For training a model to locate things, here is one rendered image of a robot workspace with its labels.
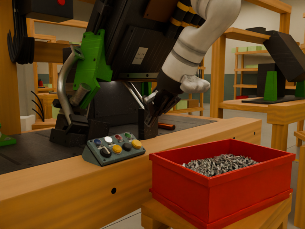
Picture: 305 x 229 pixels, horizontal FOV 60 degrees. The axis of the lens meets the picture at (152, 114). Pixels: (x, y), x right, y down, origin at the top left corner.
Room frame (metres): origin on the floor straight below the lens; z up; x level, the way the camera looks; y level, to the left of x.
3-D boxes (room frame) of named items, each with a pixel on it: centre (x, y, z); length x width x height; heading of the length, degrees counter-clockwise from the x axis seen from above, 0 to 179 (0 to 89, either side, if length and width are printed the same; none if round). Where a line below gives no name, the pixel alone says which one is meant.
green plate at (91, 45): (0.94, 0.20, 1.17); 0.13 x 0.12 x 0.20; 137
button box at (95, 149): (0.70, 0.10, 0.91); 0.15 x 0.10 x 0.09; 137
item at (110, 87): (1.21, 0.22, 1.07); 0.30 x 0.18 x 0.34; 137
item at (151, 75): (1.03, 0.07, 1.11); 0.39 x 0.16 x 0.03; 47
